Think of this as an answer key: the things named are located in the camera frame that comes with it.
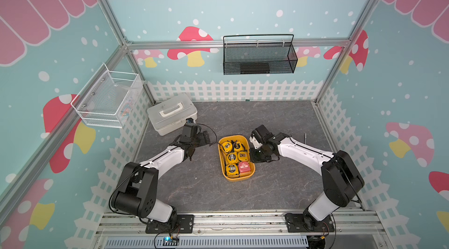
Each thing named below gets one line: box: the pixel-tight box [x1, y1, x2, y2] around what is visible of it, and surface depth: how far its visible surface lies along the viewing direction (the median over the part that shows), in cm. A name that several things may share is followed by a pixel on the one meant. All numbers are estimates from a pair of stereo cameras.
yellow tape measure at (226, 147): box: [219, 140, 234, 155], surface depth 95 cm
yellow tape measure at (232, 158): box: [226, 151, 239, 164], surface depth 93 cm
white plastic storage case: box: [146, 92, 198, 137], surface depth 102 cm
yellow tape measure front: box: [225, 163, 240, 176], surface depth 89 cm
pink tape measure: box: [238, 161, 251, 174], surface depth 91 cm
